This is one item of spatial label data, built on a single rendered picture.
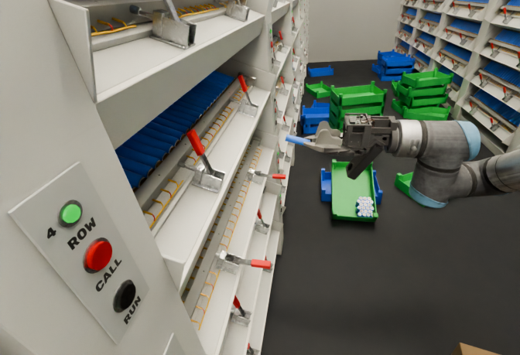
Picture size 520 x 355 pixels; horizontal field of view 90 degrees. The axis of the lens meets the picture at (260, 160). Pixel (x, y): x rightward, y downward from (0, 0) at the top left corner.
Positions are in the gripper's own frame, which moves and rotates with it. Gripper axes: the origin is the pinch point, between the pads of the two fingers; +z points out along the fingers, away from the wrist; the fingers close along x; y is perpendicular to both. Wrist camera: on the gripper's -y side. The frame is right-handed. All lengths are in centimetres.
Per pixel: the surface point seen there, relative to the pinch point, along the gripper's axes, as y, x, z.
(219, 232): -5.5, 26.9, 16.7
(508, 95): -25, -108, -112
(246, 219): -9.2, 19.3, 13.2
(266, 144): -7.9, -12.9, 13.5
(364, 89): -28, -130, -37
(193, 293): -5.4, 39.6, 17.0
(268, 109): 4.1, -13.1, 12.2
